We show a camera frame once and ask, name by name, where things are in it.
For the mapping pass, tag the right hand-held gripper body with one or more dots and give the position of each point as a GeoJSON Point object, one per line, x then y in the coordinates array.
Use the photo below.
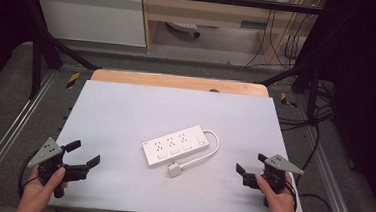
{"type": "Point", "coordinates": [280, 165]}

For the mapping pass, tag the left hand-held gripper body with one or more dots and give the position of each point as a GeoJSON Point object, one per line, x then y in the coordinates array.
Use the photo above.
{"type": "Point", "coordinates": [46, 152]}

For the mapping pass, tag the person's right hand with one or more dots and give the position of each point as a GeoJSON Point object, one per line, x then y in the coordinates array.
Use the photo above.
{"type": "Point", "coordinates": [278, 204]}

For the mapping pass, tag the person's left hand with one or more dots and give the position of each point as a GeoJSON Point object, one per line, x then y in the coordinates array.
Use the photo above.
{"type": "Point", "coordinates": [40, 192]}

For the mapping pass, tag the yellow black floor tape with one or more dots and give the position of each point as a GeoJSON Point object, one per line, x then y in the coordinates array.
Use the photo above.
{"type": "Point", "coordinates": [287, 100]}
{"type": "Point", "coordinates": [73, 80]}

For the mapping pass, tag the white power plug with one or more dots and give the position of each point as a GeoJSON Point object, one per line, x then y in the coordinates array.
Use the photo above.
{"type": "Point", "coordinates": [174, 170]}

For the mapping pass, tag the white power strip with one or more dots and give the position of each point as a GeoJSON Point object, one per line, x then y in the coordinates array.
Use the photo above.
{"type": "Point", "coordinates": [174, 145]}

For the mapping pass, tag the wooden table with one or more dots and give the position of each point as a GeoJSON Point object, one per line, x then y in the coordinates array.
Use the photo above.
{"type": "Point", "coordinates": [177, 82]}

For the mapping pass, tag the white cabinet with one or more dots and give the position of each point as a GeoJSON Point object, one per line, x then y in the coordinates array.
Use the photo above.
{"type": "Point", "coordinates": [90, 14]}

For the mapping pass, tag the white chair base with caster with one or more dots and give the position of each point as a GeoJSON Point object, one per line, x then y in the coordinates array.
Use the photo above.
{"type": "Point", "coordinates": [183, 27]}

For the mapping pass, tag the light wooden desk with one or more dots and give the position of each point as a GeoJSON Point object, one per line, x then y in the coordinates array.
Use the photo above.
{"type": "Point", "coordinates": [209, 12]}

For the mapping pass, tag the aluminium floor rail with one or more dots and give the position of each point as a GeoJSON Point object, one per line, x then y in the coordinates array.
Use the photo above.
{"type": "Point", "coordinates": [10, 130]}
{"type": "Point", "coordinates": [332, 183]}

